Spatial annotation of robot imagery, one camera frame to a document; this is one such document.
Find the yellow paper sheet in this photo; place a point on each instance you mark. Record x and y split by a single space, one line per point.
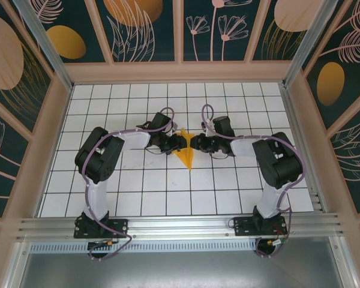
188 159

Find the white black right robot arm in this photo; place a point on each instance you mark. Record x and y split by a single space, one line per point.
282 162

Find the aluminium corner post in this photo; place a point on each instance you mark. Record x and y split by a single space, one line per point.
45 39
312 39

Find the aluminium mounting rail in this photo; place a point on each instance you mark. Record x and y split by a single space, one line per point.
180 223

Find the small controller circuit board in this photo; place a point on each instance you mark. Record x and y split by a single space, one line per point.
276 241
100 243

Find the grey metal sheet panel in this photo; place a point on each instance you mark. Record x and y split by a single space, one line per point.
180 270

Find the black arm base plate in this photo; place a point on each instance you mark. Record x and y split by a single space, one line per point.
120 228
243 226

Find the aluminium side rail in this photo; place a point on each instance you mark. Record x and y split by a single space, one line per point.
293 120

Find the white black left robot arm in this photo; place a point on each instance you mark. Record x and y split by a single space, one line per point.
99 156

